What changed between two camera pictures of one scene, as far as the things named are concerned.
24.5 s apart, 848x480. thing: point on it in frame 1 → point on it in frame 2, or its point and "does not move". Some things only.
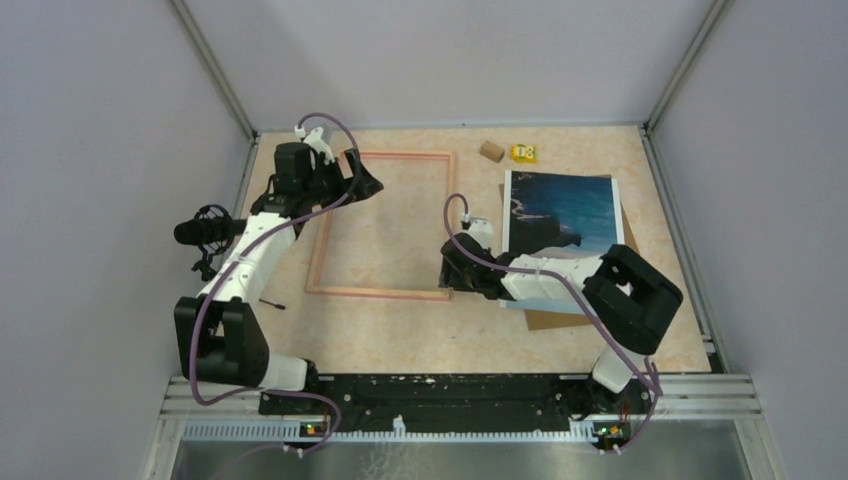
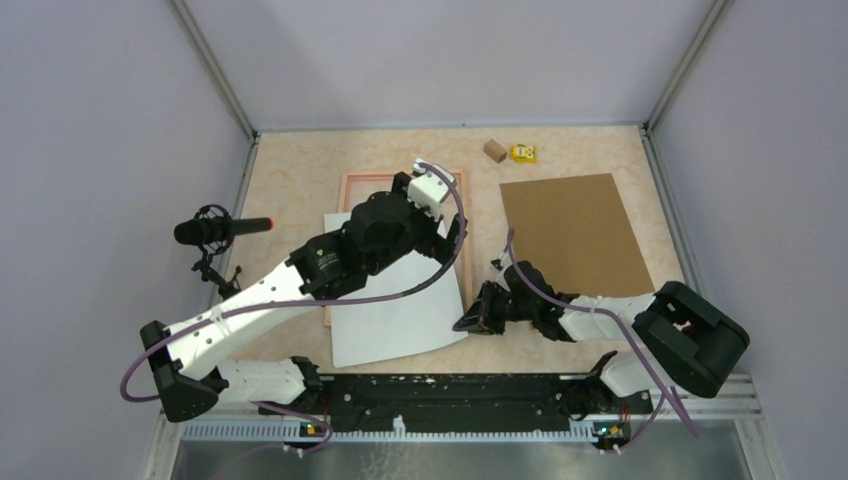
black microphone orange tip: x=212 y=228 does not move
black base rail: x=456 y=402 does not move
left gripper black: x=335 y=169 → x=435 y=242
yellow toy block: x=523 y=154 does not move
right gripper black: x=452 y=279 → x=480 y=316
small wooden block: x=492 y=151 does not move
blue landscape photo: x=560 y=214 → x=433 y=317
